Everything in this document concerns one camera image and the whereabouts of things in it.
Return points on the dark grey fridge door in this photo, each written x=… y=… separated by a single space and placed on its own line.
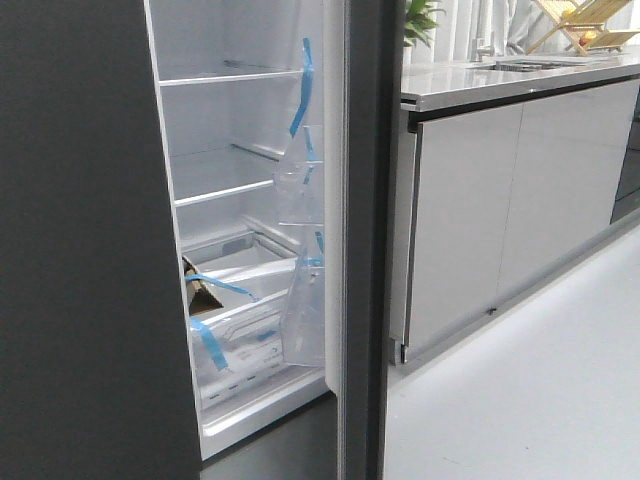
x=362 y=69
x=95 y=374

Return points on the clear upper door bin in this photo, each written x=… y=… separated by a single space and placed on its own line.
x=299 y=179

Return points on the clear door bin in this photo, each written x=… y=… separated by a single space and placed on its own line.
x=302 y=321
x=299 y=179

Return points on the clear lower door bin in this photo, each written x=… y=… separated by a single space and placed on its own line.
x=302 y=321

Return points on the middle glass fridge shelf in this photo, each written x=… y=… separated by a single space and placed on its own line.
x=219 y=173

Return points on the glass fridge shelf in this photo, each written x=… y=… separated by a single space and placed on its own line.
x=229 y=71
x=219 y=173

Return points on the grey cabinet door left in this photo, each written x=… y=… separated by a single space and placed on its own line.
x=465 y=176

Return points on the grey cabinet door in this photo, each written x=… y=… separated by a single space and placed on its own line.
x=465 y=176
x=570 y=153

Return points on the white fridge interior body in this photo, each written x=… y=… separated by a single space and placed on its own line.
x=238 y=239

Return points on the upper glass fridge shelf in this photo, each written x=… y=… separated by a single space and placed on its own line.
x=229 y=71

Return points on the grey cabinet door right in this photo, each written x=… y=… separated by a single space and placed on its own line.
x=570 y=153

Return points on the blue tape on cardboard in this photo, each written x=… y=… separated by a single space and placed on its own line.
x=221 y=284

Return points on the brown cardboard piece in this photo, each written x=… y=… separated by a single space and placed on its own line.
x=200 y=296

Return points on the clear crisper drawer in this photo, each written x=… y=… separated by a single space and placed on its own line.
x=249 y=334

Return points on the blue tape on drawer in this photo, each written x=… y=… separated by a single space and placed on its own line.
x=211 y=344

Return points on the grey stone kitchen countertop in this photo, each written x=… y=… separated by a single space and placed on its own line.
x=429 y=87

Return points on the long blue tape strip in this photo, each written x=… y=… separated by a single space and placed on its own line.
x=305 y=87

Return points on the green potted plant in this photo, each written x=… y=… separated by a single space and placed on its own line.
x=419 y=20

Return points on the steel sink faucet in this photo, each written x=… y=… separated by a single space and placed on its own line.
x=482 y=43

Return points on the steel kitchen sink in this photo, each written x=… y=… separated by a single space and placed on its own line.
x=528 y=64

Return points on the black built-in oven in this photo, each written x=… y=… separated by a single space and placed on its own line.
x=627 y=196

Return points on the wooden dish rack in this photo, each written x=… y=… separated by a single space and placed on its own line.
x=584 y=25

